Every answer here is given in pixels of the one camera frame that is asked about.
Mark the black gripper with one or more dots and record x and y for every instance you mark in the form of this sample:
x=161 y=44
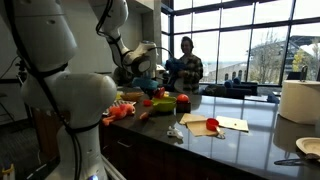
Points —
x=151 y=93

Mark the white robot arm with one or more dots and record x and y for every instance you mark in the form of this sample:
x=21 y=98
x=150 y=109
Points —
x=46 y=45

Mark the green plastic bowl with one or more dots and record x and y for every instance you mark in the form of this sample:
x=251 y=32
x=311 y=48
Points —
x=165 y=104

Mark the small red cup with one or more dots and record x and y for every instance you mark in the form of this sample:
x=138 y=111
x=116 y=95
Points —
x=147 y=102

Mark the wicker basket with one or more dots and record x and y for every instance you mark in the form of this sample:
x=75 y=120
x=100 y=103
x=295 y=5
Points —
x=131 y=96

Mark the yellow container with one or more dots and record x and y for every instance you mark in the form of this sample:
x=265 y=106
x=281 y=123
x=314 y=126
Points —
x=118 y=95

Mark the red tomato toy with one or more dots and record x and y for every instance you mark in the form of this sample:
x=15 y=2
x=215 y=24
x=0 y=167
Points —
x=182 y=98

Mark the dark square box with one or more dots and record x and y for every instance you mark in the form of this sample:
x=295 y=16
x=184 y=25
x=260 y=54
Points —
x=183 y=107

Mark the white perforated tray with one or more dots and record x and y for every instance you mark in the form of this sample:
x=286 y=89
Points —
x=118 y=103

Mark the pink orange plush toy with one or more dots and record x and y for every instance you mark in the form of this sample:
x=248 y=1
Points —
x=118 y=113

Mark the standing person plaid shirt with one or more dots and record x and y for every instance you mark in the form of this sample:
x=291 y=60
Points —
x=185 y=72

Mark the red measuring cup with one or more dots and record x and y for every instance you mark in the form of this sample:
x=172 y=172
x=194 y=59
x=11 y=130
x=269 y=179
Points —
x=213 y=125

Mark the dark blue sofa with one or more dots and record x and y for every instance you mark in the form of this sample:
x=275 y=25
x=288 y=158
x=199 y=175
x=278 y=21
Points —
x=235 y=89

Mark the white paper towel roll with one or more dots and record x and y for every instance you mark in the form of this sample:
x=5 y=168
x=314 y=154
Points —
x=300 y=101

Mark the white plate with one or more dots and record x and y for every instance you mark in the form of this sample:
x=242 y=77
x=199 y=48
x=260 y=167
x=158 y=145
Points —
x=309 y=145

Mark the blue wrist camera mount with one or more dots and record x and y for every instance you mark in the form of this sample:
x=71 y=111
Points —
x=145 y=83

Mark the camera on tripod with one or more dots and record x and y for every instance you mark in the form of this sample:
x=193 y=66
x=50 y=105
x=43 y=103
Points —
x=22 y=73

